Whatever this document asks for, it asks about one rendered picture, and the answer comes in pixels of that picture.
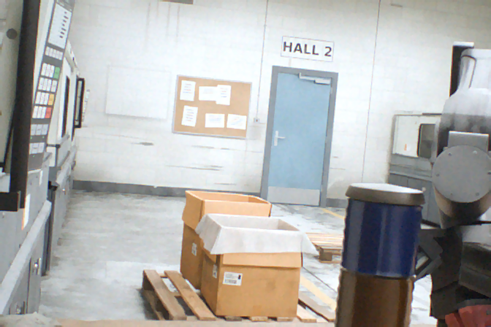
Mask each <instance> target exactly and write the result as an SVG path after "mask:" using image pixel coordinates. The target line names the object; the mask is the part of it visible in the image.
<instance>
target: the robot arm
mask: <svg viewBox="0 0 491 327"><path fill-rule="evenodd" d="M474 46H475V43H474V42H453V45H452V63H451V75H450V87H449V98H448V100H446V101H445V105H444V108H443V111H442V115H441V119H440V120H436V122H435V131H434V137H433V147H432V152H431V157H430V167H431V172H432V181H433V190H434V195H435V200H436V204H437V208H438V212H439V216H440V222H441V229H440V228H421V230H420V232H419V238H420V240H419V244H418V248H419V252H418V254H417V261H418V262H417V265H416V278H415V281H414V283H415V282H416V281H418V280H419V279H421V278H423V277H426V276H427V275H429V274H430V276H431V282H432V286H431V293H430V317H432V318H435V319H437V322H436V327H490V326H491V298H490V297H489V296H485V295H484V294H481V293H479V292H476V291H473V290H471V289H469V288H467V287H464V286H462V285H460V284H459V280H460V267H461V266H462V265H461V259H462V252H463V242H482V243H491V50H489V49H474Z"/></svg>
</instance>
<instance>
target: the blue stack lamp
mask: <svg viewBox="0 0 491 327"><path fill-rule="evenodd" d="M422 208H424V205H419V206H411V205H397V204H389V203H382V202H374V201H365V200H359V199H353V198H350V197H346V206H345V213H346V214H345V217H344V219H343V221H344V227H343V239H342V241H341V242H342V250H341V252H340V255H341V260H340V265H341V266H342V267H343V268H346V269H350V270H353V271H356V272H363V273H367V274H377V275H384V276H397V277H403V276H411V275H415V274H416V265H417V262H418V261H417V254H418V252H419V248H418V244H419V240H420V238H419V232H420V230H421V225H420V222H421V219H422Z"/></svg>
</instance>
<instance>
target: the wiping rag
mask: <svg viewBox="0 0 491 327"><path fill-rule="evenodd" d="M0 327H64V326H62V325H61V324H60V323H59V322H57V320H55V319H50V318H47V317H45V316H44V315H41V314H37V312H34V313H33V314H26V315H0Z"/></svg>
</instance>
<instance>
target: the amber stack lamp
mask: <svg viewBox="0 0 491 327"><path fill-rule="evenodd" d="M339 269H340V274H339V276H338V282H339V284H338V287H337V290H338V296H337V298H336V303H337V306H336V308H335V319H334V320H333V324H335V327H409V325H410V323H411V313H412V311H413V307H412V303H413V300H414V289H415V284H414V281H415V278H416V275H411V276H403V277H397V276H384V275H377V274H367V273H363V272H356V271H353V270H350V269H346V268H343V267H342V266H339Z"/></svg>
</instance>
